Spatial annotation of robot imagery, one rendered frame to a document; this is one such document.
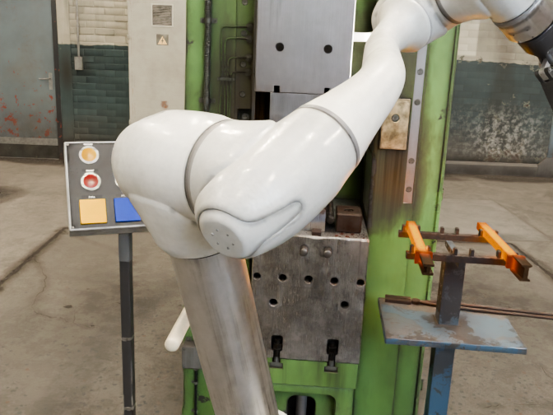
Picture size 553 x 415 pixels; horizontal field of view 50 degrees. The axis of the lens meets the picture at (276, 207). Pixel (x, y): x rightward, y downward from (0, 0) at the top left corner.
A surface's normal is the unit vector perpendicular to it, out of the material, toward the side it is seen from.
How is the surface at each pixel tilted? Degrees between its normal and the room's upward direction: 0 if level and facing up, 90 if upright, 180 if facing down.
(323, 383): 90
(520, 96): 89
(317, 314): 90
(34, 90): 90
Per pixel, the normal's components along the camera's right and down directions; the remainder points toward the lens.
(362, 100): 0.44, -0.46
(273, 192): 0.32, -0.07
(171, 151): -0.48, -0.21
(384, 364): -0.07, 0.25
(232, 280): 0.66, 0.24
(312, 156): 0.41, -0.25
